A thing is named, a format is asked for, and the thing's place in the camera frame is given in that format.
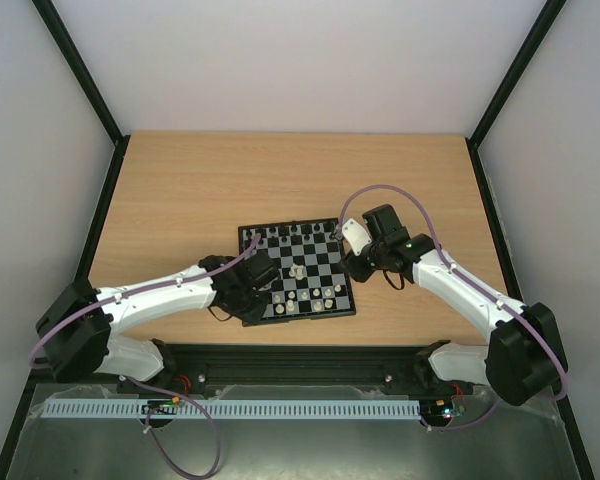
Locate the right frame post black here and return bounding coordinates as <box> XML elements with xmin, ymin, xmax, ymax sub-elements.
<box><xmin>468</xmin><ymin>0</ymin><xmax>567</xmax><ymax>146</ymax></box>

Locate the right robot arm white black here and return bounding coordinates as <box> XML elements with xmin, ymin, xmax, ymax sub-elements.
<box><xmin>336</xmin><ymin>204</ymin><xmax>567</xmax><ymax>406</ymax></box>

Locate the black chess piece row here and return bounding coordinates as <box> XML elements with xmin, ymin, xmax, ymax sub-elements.
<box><xmin>238</xmin><ymin>219</ymin><xmax>337</xmax><ymax>248</ymax></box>

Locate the black aluminium frame rail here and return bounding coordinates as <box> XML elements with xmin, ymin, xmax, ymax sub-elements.
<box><xmin>29</xmin><ymin>342</ymin><xmax>561</xmax><ymax>396</ymax></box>

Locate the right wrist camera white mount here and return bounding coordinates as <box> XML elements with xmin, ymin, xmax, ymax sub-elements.
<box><xmin>337</xmin><ymin>218</ymin><xmax>372</xmax><ymax>256</ymax></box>

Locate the black magnetic chess board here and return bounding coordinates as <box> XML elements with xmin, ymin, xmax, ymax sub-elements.
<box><xmin>238</xmin><ymin>238</ymin><xmax>356</xmax><ymax>326</ymax></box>

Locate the light blue slotted cable duct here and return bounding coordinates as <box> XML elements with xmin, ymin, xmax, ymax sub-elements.
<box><xmin>40</xmin><ymin>398</ymin><xmax>421</xmax><ymax>420</ymax></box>

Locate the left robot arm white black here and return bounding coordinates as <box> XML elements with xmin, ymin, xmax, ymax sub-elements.
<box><xmin>33</xmin><ymin>252</ymin><xmax>279</xmax><ymax>383</ymax></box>

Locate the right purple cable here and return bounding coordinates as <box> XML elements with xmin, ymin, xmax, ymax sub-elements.
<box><xmin>339</xmin><ymin>184</ymin><xmax>570</xmax><ymax>432</ymax></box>

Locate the frame post black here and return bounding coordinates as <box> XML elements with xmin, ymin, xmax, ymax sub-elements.
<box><xmin>468</xmin><ymin>0</ymin><xmax>567</xmax><ymax>146</ymax></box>
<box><xmin>32</xmin><ymin>0</ymin><xmax>130</xmax><ymax>146</ymax></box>

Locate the white king chess piece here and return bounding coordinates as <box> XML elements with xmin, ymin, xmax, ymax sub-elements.
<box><xmin>290</xmin><ymin>265</ymin><xmax>304</xmax><ymax>280</ymax></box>

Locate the left frame post black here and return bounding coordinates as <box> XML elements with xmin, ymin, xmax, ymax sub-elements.
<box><xmin>32</xmin><ymin>0</ymin><xmax>130</xmax><ymax>146</ymax></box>

